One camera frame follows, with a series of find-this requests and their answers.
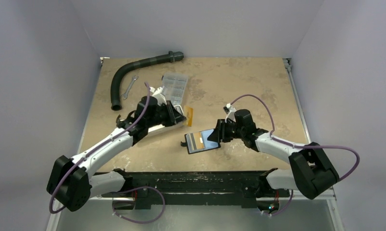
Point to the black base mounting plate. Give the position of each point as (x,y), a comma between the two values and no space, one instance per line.
(146,188)

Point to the white rectangular tray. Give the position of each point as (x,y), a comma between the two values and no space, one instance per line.
(156,130)

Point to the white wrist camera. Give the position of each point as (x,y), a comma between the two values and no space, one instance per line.
(230,110)
(158,95)

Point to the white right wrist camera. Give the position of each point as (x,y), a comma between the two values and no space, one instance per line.
(230,110)

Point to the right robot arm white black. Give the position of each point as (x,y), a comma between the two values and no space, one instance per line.
(311,172)

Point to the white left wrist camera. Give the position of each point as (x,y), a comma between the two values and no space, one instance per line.
(158,95)

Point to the small black hammer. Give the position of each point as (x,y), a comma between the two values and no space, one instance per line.
(120,122)

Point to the clear plastic screw box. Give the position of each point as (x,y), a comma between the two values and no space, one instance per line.
(174,86)

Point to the silver wrench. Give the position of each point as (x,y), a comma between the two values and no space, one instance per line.
(126,93)

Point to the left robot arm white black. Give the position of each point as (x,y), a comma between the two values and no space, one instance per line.
(73,180)

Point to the black leather card holder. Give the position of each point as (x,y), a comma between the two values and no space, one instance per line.
(208,144)

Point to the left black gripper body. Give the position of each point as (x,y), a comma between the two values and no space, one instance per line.
(164,115)

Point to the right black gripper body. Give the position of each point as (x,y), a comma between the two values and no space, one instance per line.
(224,130)

